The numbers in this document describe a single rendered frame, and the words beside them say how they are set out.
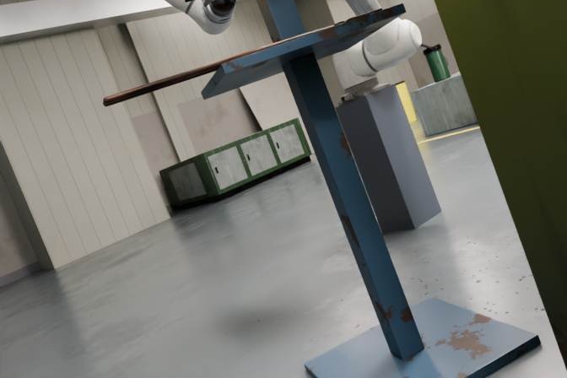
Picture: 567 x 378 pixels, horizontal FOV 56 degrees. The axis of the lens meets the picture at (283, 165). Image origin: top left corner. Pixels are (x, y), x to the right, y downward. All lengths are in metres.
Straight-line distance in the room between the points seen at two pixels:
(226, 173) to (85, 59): 2.43
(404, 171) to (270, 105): 7.35
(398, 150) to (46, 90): 5.81
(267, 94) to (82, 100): 3.48
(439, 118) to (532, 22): 4.64
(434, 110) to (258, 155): 2.91
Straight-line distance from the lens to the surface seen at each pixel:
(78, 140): 7.45
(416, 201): 2.36
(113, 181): 7.47
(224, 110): 9.36
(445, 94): 5.36
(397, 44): 2.23
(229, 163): 7.22
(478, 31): 0.91
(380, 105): 2.31
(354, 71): 2.32
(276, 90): 9.80
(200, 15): 1.72
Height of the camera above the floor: 0.59
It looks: 4 degrees down
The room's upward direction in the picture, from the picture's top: 21 degrees counter-clockwise
